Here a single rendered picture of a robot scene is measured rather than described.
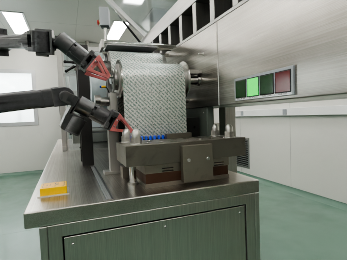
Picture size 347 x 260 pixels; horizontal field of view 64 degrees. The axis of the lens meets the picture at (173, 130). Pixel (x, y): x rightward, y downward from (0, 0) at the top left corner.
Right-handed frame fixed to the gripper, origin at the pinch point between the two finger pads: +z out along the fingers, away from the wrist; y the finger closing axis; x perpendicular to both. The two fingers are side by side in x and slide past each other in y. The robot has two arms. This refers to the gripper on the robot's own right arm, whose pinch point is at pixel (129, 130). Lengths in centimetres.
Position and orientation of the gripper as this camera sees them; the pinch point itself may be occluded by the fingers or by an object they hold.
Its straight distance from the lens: 99.8
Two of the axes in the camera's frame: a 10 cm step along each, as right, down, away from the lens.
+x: 4.4, -8.9, 1.4
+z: 8.3, 4.6, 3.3
